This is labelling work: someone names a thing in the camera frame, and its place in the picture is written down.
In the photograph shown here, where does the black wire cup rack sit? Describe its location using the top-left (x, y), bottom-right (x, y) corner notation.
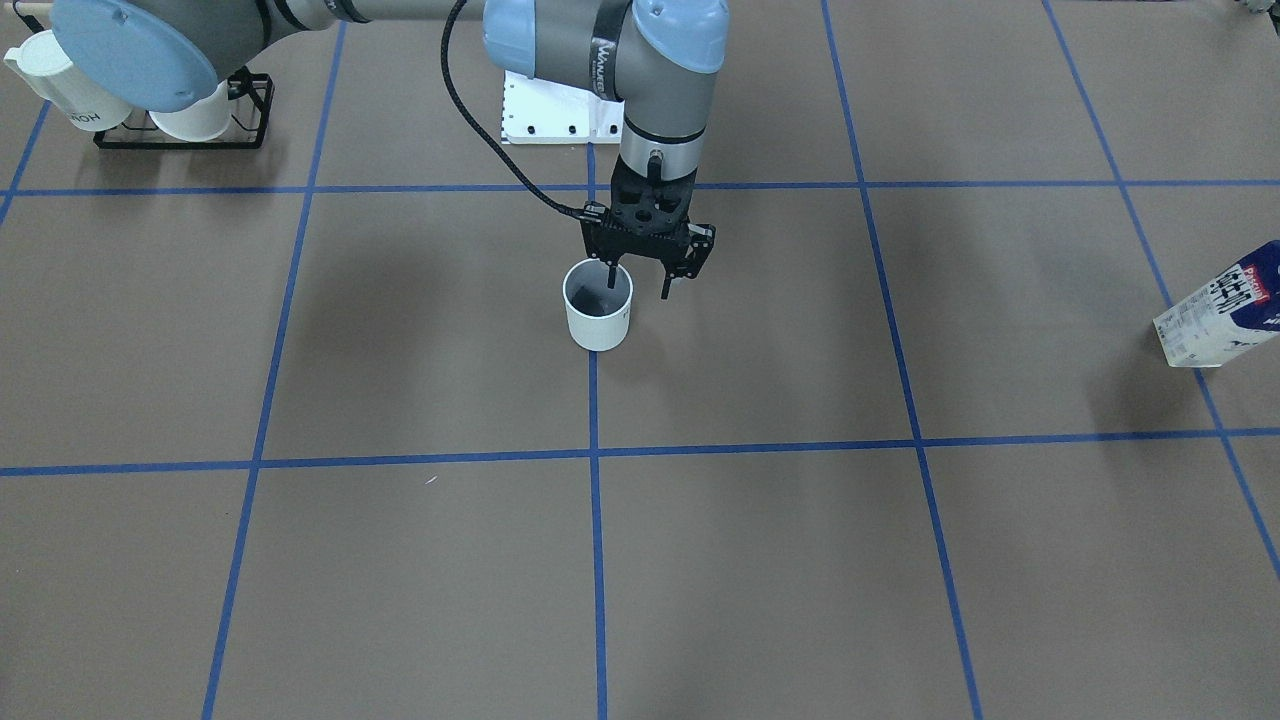
top-left (93, 67), bottom-right (275, 151)

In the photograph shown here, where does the white ribbed mug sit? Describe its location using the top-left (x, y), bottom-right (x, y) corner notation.
top-left (561, 259), bottom-right (634, 352)

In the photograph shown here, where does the white cup on rack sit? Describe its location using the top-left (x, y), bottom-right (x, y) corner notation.
top-left (3, 29), bottom-right (133, 133)
top-left (148, 79), bottom-right (234, 142)

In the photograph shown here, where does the blue white milk carton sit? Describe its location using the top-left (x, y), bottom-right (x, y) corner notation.
top-left (1153, 240), bottom-right (1279, 368)

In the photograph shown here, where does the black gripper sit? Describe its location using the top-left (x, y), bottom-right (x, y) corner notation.
top-left (581, 160), bottom-right (716, 300)

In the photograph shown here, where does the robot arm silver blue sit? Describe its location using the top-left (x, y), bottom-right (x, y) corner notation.
top-left (51, 1), bottom-right (730, 286)

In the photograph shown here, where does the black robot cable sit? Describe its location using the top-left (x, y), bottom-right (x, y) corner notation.
top-left (442, 0), bottom-right (591, 217)

